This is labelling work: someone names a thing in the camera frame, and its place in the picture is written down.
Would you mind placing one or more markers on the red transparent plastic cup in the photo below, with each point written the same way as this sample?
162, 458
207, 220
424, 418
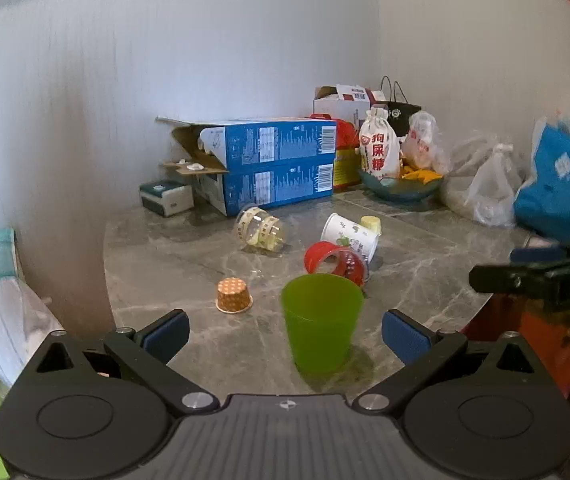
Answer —
337, 260

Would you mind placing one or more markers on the white printed paper cup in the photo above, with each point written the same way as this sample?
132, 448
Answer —
352, 237

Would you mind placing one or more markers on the red stool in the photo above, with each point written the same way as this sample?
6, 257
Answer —
545, 340

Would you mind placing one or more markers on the white cloth pouch red print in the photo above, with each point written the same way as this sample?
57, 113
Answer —
379, 147

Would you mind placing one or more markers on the blue shopping bag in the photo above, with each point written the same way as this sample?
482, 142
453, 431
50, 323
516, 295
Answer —
560, 190

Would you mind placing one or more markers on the clear plastic bag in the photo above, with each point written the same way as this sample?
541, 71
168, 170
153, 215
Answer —
490, 185

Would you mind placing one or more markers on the green plastic cup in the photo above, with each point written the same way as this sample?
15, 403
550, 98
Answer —
321, 325

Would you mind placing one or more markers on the clear cup with yellow pattern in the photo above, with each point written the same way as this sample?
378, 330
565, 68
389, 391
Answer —
257, 230

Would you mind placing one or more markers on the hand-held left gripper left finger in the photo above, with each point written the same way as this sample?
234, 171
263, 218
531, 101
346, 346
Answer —
167, 336

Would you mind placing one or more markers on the small green and white box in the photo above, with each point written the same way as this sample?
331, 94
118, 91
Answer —
165, 197

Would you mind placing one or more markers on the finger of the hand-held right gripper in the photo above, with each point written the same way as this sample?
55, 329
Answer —
535, 255
510, 280

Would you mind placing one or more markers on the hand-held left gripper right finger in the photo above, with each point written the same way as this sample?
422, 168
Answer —
405, 337

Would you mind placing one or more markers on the dark glass bowl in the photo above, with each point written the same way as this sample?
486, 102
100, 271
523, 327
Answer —
397, 189

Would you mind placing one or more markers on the orange snack pieces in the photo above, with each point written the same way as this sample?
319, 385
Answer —
421, 175

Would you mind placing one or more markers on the blue carton with open flap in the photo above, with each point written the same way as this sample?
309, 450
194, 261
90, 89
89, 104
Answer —
270, 142

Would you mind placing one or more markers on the small yellow cup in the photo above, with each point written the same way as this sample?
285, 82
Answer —
371, 224

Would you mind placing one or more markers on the white and red cardboard box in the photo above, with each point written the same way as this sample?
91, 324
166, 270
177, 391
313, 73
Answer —
345, 100

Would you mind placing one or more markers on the red snack packet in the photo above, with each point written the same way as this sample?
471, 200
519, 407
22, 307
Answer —
346, 160

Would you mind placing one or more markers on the orange polka dot paper cup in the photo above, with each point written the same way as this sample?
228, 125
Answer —
234, 297

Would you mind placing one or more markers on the clear bag of snacks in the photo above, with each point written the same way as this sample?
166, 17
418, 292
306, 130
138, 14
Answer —
425, 142

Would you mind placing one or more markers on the black paper bag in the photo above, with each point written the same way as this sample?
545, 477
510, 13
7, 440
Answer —
404, 112

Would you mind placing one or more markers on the white cloth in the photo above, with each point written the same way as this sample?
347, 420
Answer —
5, 325

